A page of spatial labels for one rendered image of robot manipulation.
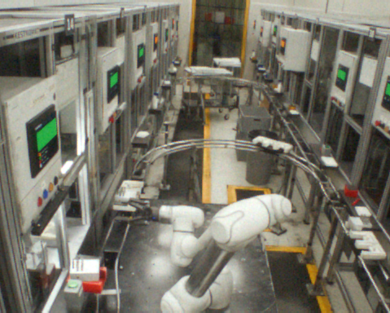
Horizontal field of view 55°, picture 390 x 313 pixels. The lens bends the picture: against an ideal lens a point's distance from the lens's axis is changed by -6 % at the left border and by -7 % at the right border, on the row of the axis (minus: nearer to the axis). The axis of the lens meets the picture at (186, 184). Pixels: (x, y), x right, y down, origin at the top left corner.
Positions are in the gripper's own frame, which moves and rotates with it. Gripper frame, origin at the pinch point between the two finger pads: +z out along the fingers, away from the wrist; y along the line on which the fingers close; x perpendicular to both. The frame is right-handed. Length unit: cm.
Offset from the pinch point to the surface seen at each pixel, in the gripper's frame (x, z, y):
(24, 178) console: 57, 20, 43
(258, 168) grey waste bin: -275, -111, -89
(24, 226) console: 62, 20, 28
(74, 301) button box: 51, 10, -15
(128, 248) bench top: -31, 2, -45
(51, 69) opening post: 22, 22, 73
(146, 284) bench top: 1.0, -14.1, -44.5
